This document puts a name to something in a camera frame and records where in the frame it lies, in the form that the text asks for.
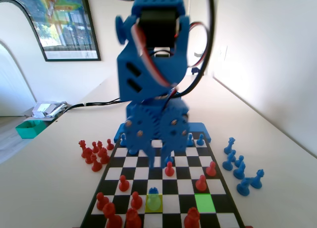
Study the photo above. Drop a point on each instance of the white arched panel dark edge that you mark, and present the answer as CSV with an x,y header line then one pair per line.
x,y
15,27

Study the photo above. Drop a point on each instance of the tall red chess piece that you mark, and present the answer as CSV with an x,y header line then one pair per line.
x,y
111,213
133,219
192,219

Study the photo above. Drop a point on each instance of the red chess bishop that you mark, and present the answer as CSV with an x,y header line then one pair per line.
x,y
99,144

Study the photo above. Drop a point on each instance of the pile of white papers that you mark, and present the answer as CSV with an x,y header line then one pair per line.
x,y
44,108

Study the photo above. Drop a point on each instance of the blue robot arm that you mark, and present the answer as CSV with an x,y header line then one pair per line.
x,y
173,69

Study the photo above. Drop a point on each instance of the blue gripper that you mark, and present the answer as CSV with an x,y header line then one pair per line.
x,y
156,129

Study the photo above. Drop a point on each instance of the white wall switch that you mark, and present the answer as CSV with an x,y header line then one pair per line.
x,y
222,53

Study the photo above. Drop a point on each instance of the green plastic box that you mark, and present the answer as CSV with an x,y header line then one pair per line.
x,y
27,131

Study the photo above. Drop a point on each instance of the black framed map poster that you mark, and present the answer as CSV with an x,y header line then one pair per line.
x,y
69,27

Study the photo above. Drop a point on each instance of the blue table clamp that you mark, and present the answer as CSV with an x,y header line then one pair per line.
x,y
195,71

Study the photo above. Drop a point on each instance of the blue chess bishop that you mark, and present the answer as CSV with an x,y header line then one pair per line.
x,y
239,174
227,166

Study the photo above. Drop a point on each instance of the white door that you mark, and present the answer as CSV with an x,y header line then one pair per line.
x,y
198,10

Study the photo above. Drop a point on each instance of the black and white chessboard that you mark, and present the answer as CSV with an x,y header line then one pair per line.
x,y
183,188

